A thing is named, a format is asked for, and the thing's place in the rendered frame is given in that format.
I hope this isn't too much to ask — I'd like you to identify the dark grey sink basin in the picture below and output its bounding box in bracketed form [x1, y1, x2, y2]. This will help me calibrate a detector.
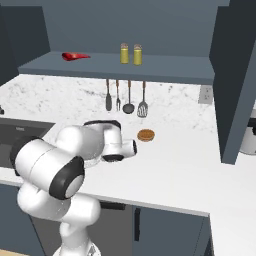
[0, 117, 56, 170]

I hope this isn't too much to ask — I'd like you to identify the hanging metal fork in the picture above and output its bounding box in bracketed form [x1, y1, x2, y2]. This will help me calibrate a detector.
[115, 79, 122, 112]

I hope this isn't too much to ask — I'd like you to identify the black dishwasher handle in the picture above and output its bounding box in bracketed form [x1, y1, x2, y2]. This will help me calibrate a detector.
[99, 200, 127, 212]

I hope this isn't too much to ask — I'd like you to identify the dark hanging spoon spatula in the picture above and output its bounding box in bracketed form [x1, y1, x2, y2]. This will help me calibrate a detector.
[105, 79, 114, 112]

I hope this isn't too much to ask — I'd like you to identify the white and black countertop appliance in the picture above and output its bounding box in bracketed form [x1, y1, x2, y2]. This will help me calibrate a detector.
[238, 109, 256, 157]

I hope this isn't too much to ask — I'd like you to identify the red flat food item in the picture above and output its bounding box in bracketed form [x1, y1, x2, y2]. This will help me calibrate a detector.
[61, 51, 92, 63]

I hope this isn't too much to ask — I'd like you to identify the dark hanging ladle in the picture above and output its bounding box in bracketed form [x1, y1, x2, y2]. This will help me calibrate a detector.
[122, 79, 136, 115]

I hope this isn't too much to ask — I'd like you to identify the grey wall socket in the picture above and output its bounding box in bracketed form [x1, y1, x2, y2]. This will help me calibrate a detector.
[198, 84, 215, 105]

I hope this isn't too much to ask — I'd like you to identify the black base cabinet handle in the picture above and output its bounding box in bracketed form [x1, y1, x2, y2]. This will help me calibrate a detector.
[134, 207, 141, 242]

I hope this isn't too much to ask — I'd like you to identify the hanging slotted metal turner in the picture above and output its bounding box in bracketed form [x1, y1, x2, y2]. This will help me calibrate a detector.
[136, 80, 150, 119]

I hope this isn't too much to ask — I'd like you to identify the blue-grey base cabinet door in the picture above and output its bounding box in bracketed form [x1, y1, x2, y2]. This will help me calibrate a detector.
[0, 183, 46, 256]
[131, 205, 212, 256]

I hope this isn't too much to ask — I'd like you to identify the yellow bottle with clear cap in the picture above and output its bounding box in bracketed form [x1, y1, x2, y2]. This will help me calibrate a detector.
[120, 42, 130, 65]
[133, 43, 144, 66]

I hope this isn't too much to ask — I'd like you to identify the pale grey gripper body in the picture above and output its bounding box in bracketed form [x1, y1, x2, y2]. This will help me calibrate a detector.
[83, 158, 105, 169]

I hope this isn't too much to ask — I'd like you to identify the grey dishwasher front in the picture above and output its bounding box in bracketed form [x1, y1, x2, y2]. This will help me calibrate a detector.
[30, 199, 134, 256]

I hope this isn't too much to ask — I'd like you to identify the blue-grey open cabinet door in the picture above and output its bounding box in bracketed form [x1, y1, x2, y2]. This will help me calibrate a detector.
[209, 0, 256, 165]
[0, 4, 51, 87]

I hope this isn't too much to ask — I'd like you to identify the blue-grey wall cabinet shelf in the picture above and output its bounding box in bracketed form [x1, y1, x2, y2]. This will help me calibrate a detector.
[17, 50, 216, 86]

